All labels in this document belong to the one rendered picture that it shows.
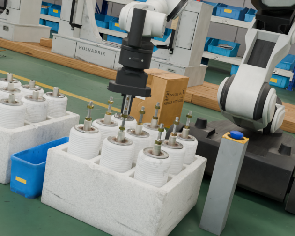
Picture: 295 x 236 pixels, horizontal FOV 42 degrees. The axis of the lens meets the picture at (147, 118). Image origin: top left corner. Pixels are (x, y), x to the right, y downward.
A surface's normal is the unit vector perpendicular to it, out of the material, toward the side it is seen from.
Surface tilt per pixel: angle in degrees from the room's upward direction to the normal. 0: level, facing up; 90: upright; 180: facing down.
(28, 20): 90
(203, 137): 46
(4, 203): 0
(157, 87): 90
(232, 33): 90
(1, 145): 90
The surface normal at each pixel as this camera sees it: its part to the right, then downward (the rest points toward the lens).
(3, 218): 0.19, -0.95
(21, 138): 0.89, 0.28
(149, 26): -0.18, 0.22
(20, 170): -0.42, 0.19
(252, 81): -0.21, -0.54
